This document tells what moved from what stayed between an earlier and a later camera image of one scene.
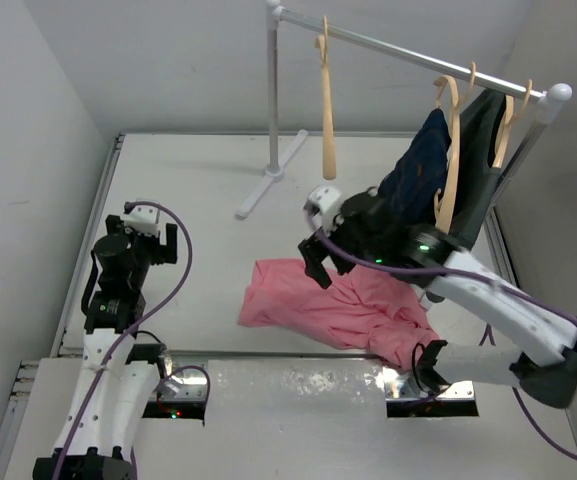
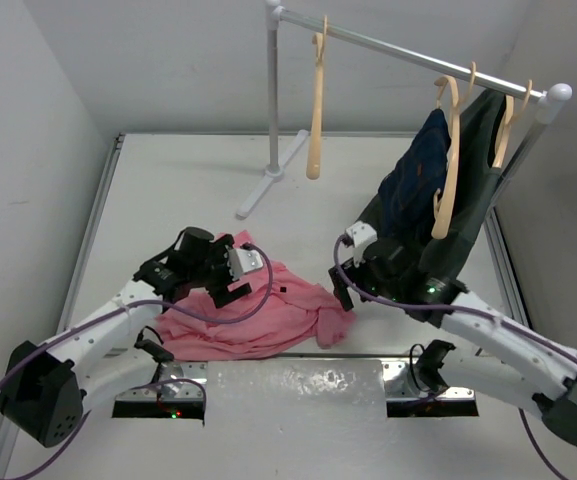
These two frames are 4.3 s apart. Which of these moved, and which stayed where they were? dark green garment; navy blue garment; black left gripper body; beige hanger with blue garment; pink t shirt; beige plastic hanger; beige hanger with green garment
Moved: black left gripper body; beige plastic hanger; pink t shirt
Stayed: navy blue garment; beige hanger with blue garment; dark green garment; beige hanger with green garment
